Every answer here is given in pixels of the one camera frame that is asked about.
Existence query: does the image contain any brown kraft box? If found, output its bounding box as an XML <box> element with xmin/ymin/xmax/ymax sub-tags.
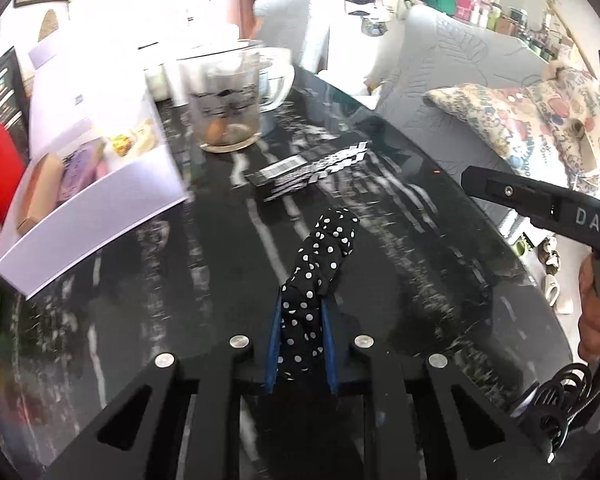
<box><xmin>16</xmin><ymin>154</ymin><xmax>63</xmax><ymax>236</ymax></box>

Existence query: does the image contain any black polka dot scrunchie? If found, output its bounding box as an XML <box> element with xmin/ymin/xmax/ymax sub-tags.
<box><xmin>278</xmin><ymin>207</ymin><xmax>361</xmax><ymax>381</ymax></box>

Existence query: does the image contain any black packet with white print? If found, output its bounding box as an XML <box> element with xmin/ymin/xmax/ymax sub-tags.
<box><xmin>245</xmin><ymin>141</ymin><xmax>371</xmax><ymax>203</ymax></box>

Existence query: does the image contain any small grey covered chair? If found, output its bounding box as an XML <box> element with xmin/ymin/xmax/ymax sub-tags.
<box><xmin>254</xmin><ymin>0</ymin><xmax>331</xmax><ymax>76</ymax></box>

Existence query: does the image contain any row of jars and bottles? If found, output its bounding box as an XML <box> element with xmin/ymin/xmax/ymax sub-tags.
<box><xmin>454</xmin><ymin>0</ymin><xmax>575</xmax><ymax>61</ymax></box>

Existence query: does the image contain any large grey covered chair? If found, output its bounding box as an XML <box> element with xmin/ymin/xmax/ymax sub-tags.
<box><xmin>375</xmin><ymin>6</ymin><xmax>550</xmax><ymax>181</ymax></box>

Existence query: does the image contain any person's right hand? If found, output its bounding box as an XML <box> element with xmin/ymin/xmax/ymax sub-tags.
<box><xmin>577</xmin><ymin>254</ymin><xmax>600</xmax><ymax>364</ymax></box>

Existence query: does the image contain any bamboo pole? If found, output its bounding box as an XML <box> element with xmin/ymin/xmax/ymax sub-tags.
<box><xmin>510</xmin><ymin>0</ymin><xmax>600</xmax><ymax>81</ymax></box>

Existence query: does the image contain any black coiled cable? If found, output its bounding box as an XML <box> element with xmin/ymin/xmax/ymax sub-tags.
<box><xmin>510</xmin><ymin>362</ymin><xmax>600</xmax><ymax>463</ymax></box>

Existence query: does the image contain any pair of beige slippers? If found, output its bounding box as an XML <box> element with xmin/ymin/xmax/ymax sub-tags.
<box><xmin>544</xmin><ymin>275</ymin><xmax>573</xmax><ymax>316</ymax></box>

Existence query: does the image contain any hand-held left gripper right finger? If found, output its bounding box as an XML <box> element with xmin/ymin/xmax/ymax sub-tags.
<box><xmin>320</xmin><ymin>295</ymin><xmax>555</xmax><ymax>480</ymax></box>

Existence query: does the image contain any pair of black white slippers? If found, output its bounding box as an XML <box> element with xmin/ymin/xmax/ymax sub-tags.
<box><xmin>540</xmin><ymin>237</ymin><xmax>560</xmax><ymax>266</ymax></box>

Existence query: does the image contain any purple box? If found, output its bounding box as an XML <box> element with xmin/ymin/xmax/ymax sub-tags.
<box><xmin>55</xmin><ymin>142</ymin><xmax>108</xmax><ymax>201</ymax></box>

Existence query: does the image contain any black printed pouch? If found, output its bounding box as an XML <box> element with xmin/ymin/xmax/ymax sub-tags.
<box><xmin>0</xmin><ymin>47</ymin><xmax>31</xmax><ymax>136</ymax></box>

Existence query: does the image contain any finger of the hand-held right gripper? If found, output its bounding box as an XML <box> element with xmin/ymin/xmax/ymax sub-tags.
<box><xmin>460</xmin><ymin>166</ymin><xmax>565</xmax><ymax>222</ymax></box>

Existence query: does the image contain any white box with lid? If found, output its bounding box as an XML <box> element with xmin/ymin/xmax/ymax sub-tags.
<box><xmin>0</xmin><ymin>25</ymin><xmax>188</xmax><ymax>301</ymax></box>

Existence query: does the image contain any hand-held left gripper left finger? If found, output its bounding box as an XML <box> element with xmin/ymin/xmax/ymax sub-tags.
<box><xmin>45</xmin><ymin>295</ymin><xmax>283</xmax><ymax>480</ymax></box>

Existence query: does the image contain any woven hand fan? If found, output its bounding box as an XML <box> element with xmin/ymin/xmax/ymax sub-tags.
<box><xmin>37</xmin><ymin>8</ymin><xmax>61</xmax><ymax>41</ymax></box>

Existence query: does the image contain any clear glass mug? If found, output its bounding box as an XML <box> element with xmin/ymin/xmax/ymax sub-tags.
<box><xmin>177</xmin><ymin>42</ymin><xmax>297</xmax><ymax>153</ymax></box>

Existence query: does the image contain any colourful printed pillow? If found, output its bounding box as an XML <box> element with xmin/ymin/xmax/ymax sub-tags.
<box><xmin>425</xmin><ymin>62</ymin><xmax>600</xmax><ymax>196</ymax></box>

